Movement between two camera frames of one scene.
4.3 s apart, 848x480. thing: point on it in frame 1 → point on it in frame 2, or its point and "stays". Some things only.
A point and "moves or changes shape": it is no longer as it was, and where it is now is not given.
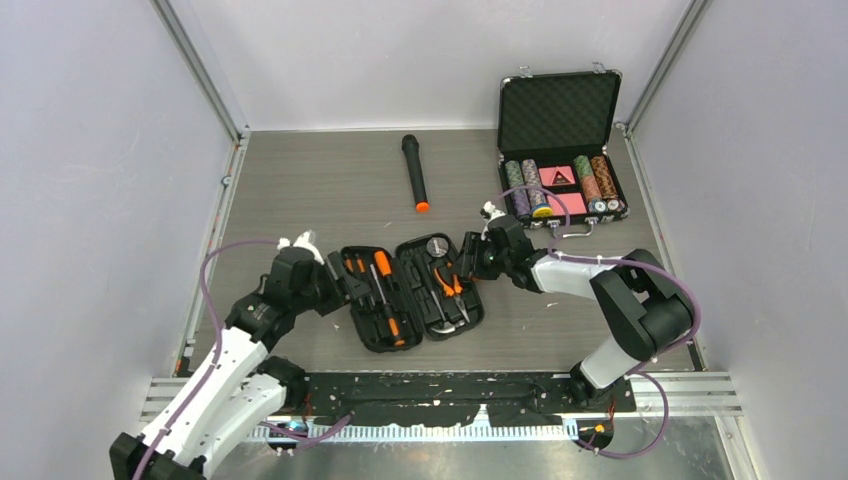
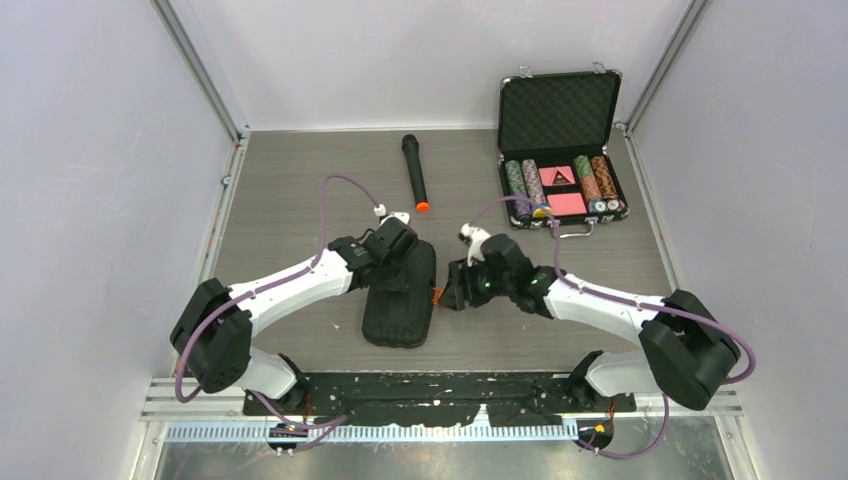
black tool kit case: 422,290 moves or changes shape
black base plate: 510,399 stays
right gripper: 468,271 → 454,296
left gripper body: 324,293 → 393,278
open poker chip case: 554,130 stays
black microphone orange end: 410,144 stays
